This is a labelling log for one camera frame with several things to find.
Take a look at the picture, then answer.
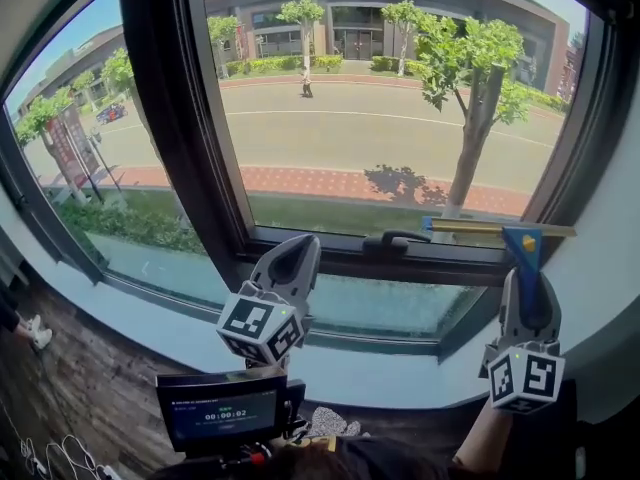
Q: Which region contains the black lamp post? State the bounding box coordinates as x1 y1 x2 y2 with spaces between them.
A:
89 127 124 195

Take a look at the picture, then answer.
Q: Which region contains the thick trunk green tree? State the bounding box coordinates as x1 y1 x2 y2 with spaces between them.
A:
414 15 531 219

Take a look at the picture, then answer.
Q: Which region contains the grey brown building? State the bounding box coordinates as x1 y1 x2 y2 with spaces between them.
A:
203 0 571 94

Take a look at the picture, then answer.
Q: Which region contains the large clear window glass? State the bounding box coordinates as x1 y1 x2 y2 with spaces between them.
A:
202 0 591 239

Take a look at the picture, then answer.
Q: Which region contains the black window frame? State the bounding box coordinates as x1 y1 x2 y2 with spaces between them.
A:
0 0 640 364

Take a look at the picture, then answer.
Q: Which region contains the black window handle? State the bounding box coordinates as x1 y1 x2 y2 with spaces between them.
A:
363 229 434 255

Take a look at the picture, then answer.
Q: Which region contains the small black monitor screen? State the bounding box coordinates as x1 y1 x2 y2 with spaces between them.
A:
155 373 290 453

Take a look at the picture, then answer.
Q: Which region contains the red banner sign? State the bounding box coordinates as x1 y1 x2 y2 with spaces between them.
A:
45 105 101 192

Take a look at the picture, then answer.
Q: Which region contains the frosted window pane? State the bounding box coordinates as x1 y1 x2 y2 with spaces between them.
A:
307 272 484 340

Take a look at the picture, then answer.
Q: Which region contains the person's right forearm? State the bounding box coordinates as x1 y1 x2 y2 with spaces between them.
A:
452 396 514 475

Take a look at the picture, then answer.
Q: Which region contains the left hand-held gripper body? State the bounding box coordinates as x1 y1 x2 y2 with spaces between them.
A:
216 281 315 369

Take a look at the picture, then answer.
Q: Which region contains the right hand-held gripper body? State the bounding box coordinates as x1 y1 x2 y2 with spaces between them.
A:
479 317 566 415

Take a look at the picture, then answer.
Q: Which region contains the green hedge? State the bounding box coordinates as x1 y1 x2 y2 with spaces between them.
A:
370 55 426 77
224 54 345 75

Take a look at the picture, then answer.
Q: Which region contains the speckled black white cloth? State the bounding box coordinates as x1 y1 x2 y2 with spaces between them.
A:
304 406 362 440

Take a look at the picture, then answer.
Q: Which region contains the blue and brass squeegee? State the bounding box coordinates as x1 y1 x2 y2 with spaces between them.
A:
421 216 577 319

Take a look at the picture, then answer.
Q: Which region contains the narrow clear window glass pane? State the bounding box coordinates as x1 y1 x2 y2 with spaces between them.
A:
2 0 234 307

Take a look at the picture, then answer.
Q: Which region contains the person's black shirt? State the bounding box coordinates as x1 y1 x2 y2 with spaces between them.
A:
329 382 601 480

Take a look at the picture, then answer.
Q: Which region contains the white cable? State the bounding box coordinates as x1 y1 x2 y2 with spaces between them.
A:
19 433 124 480

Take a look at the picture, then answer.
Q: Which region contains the blue car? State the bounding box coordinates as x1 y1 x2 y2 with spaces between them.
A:
95 102 129 125

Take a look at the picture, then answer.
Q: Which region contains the black monitor mount rig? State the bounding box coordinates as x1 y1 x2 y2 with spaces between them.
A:
219 380 311 474

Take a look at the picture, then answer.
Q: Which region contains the slim white trunk tree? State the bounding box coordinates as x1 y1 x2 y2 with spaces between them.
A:
207 15 241 79
276 0 326 80
380 0 427 77

